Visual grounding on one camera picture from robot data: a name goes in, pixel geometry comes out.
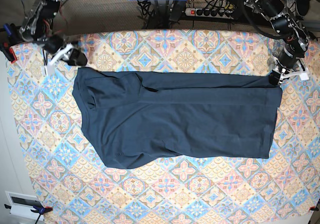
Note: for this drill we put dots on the black round object top-right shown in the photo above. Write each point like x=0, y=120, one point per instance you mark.
x=302, y=7

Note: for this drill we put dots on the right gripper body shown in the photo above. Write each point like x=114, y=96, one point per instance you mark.
x=58, y=48

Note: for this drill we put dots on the white wall vent panel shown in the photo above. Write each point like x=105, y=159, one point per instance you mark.
x=21, y=205

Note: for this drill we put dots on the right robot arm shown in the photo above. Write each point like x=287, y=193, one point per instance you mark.
x=37, y=29

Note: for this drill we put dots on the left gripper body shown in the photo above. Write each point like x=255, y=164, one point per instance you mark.
x=288, y=64

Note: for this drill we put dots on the blue orange clamp bottom-left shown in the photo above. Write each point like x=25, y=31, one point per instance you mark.
x=40, y=209

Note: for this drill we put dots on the white power strip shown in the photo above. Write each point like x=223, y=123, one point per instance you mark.
x=198, y=12

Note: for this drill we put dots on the orange clamp bottom-right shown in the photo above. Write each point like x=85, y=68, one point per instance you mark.
x=314, y=209

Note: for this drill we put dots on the blue orange clamp top-left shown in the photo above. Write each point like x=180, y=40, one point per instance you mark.
x=6, y=47

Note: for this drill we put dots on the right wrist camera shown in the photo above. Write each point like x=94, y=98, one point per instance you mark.
x=49, y=70

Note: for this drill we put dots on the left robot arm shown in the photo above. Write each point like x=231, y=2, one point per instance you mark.
x=289, y=29

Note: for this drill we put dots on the dark navy t-shirt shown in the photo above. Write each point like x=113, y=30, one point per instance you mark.
x=133, y=118

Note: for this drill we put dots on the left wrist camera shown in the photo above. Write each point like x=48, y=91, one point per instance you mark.
x=304, y=76

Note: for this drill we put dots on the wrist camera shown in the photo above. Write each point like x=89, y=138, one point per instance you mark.
x=49, y=70
x=304, y=76

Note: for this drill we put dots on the patterned colourful tablecloth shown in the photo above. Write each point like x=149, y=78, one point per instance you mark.
x=67, y=174

